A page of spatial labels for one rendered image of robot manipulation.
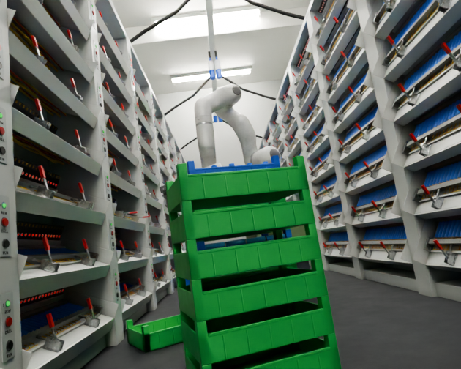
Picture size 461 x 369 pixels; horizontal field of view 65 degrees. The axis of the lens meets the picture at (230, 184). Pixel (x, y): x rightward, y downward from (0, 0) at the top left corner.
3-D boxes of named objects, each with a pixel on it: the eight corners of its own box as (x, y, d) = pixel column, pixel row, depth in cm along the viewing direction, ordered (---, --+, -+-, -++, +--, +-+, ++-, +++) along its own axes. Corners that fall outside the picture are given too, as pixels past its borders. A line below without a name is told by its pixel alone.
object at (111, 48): (127, 75, 222) (134, 56, 224) (91, 13, 162) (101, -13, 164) (96, 67, 222) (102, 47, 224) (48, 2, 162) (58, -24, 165)
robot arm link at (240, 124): (265, 172, 193) (249, 179, 206) (279, 162, 199) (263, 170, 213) (217, 91, 189) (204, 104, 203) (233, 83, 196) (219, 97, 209)
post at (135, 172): (157, 307, 208) (129, 40, 236) (154, 310, 199) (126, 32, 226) (122, 312, 207) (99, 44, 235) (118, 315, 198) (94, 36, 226)
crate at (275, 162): (259, 190, 134) (255, 169, 135) (282, 179, 115) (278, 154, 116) (179, 198, 124) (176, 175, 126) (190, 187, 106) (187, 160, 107)
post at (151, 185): (173, 291, 277) (151, 86, 305) (172, 293, 268) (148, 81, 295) (148, 296, 276) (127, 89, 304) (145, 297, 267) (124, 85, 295)
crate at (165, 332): (200, 323, 147) (198, 303, 148) (225, 329, 130) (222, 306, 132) (127, 343, 131) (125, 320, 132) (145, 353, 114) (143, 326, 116)
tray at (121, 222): (143, 231, 206) (148, 215, 208) (110, 226, 146) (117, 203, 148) (109, 222, 206) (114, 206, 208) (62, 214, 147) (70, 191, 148)
